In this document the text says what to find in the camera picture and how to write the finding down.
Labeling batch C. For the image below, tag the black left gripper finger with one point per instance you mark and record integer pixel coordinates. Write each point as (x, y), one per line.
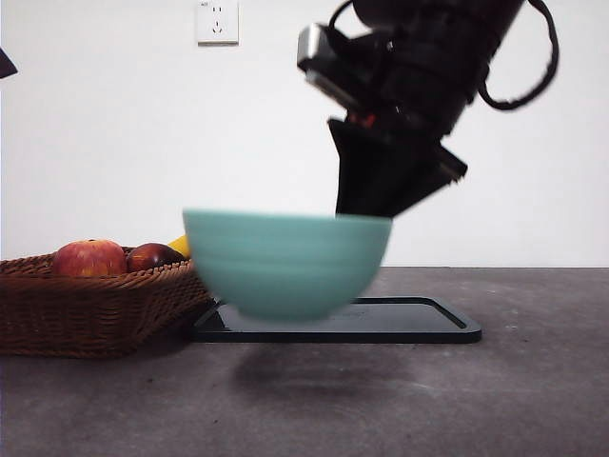
(5, 66)

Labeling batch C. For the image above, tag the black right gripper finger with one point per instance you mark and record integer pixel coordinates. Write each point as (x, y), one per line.
(364, 181)
(421, 176)

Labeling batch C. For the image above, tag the teal bowl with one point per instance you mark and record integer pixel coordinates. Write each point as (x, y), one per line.
(285, 271)

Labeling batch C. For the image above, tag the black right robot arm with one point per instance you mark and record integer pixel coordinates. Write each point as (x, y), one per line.
(442, 62)

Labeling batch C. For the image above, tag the black rectangular tray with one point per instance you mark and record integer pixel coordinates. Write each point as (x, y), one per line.
(404, 323)

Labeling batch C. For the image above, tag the yellow banana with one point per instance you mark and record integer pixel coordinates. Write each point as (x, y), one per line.
(182, 246)

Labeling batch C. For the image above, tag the red apple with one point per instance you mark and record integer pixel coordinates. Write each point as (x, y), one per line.
(90, 257)

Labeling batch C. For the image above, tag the dark red plum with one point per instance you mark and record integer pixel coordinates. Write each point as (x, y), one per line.
(152, 257)

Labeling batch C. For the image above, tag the brown wicker basket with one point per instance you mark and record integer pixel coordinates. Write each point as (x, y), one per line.
(95, 314)

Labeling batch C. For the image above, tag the pale grey camera box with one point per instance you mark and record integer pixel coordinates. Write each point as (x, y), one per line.
(316, 57)

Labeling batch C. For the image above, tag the white wall socket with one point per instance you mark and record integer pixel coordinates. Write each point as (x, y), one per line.
(218, 24)

